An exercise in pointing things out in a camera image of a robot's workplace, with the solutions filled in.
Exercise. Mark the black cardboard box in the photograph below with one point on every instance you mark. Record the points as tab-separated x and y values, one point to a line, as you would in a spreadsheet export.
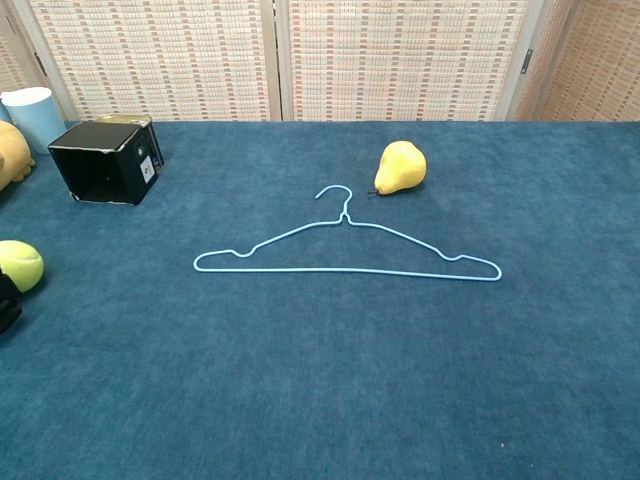
95	165

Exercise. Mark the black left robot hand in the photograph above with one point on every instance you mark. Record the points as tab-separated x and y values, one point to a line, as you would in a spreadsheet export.
7	305

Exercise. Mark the blue table cloth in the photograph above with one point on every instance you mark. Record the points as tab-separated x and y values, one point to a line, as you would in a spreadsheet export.
320	375

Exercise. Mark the light blue cup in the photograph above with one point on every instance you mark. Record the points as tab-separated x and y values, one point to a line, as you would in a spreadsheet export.
37	120

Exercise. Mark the yellow plush toy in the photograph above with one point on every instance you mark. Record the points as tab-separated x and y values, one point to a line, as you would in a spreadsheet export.
11	155

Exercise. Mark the black screen hinge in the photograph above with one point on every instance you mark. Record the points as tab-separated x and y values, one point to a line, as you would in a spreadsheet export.
40	63
527	60

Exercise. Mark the yellow tennis ball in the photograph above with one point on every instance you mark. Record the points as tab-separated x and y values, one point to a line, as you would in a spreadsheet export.
20	262

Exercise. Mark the woven folding screen panel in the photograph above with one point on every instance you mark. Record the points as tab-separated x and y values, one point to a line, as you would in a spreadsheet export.
160	60
10	60
595	65
400	60

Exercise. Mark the yellow pear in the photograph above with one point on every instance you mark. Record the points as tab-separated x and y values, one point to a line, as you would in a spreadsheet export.
400	169

